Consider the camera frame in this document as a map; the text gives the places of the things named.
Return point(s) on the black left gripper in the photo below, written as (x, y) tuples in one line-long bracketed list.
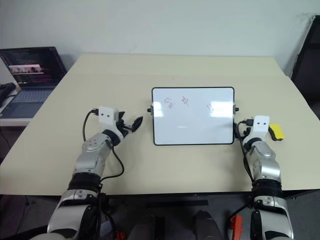
[(123, 125)]

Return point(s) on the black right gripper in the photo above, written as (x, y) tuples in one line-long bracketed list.
[(246, 131)]

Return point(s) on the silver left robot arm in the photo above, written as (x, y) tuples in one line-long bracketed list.
[(92, 155)]

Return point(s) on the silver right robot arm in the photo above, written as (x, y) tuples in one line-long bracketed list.
[(265, 160)]

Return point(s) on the yellow eraser with black felt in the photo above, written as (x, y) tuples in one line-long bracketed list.
[(277, 131)]

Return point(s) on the large orange plastic part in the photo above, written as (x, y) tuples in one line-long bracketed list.
[(237, 226)]

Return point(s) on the dark rounded shape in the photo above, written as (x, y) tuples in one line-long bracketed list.
[(207, 226)]

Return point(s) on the open grey laptop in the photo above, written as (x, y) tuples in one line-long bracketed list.
[(30, 75)]

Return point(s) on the black device beside laptop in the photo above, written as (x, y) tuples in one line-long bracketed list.
[(5, 91)]

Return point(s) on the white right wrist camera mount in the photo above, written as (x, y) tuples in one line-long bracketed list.
[(261, 126)]

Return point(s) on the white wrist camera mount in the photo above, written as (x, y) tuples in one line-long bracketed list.
[(261, 126), (107, 117)]

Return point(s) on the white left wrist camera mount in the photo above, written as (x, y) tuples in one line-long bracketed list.
[(107, 117)]

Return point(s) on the white whiteboard with black frame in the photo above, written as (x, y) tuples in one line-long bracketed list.
[(192, 117)]

